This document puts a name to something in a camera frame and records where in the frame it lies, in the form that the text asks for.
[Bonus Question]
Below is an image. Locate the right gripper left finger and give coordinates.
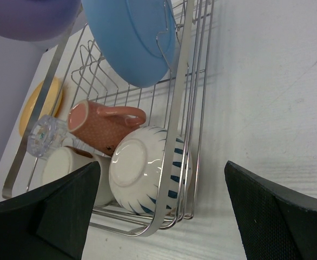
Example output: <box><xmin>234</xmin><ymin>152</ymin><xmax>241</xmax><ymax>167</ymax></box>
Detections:
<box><xmin>0</xmin><ymin>162</ymin><xmax>101</xmax><ymax>259</ymax></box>

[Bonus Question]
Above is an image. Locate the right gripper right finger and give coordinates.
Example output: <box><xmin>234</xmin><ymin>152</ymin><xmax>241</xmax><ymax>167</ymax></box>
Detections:
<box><xmin>224</xmin><ymin>161</ymin><xmax>317</xmax><ymax>259</ymax></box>

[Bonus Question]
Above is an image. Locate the clear glass tumbler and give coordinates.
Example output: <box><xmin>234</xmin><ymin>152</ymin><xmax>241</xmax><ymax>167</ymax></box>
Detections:
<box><xmin>27</xmin><ymin>115</ymin><xmax>84</xmax><ymax>160</ymax></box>

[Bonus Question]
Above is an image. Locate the yellow plate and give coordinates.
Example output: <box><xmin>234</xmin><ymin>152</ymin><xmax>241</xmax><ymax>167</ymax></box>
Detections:
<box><xmin>19</xmin><ymin>77</ymin><xmax>63</xmax><ymax>136</ymax></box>

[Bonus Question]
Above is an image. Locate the blue plate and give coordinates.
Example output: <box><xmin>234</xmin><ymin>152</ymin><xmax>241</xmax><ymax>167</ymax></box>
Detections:
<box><xmin>82</xmin><ymin>0</ymin><xmax>176</xmax><ymax>88</ymax></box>

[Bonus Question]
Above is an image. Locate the purple plate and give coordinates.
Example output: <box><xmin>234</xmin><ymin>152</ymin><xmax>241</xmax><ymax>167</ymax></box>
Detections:
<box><xmin>0</xmin><ymin>0</ymin><xmax>81</xmax><ymax>42</ymax></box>

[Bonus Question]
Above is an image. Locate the brown and white cup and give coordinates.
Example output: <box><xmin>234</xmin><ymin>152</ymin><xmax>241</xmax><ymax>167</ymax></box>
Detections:
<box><xmin>41</xmin><ymin>146</ymin><xmax>115</xmax><ymax>207</ymax></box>

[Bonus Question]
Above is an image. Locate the pink mug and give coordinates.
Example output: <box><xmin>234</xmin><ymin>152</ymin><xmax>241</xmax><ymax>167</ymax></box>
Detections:
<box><xmin>67</xmin><ymin>100</ymin><xmax>147</xmax><ymax>156</ymax></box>

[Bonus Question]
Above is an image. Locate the white blue-striped bowl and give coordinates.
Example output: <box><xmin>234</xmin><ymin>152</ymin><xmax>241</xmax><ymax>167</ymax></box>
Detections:
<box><xmin>109</xmin><ymin>126</ymin><xmax>193</xmax><ymax>215</ymax></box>

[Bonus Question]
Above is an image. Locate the metal wire dish rack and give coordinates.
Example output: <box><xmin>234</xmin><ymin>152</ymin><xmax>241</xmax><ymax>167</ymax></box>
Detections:
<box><xmin>1</xmin><ymin>0</ymin><xmax>216</xmax><ymax>237</ymax></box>

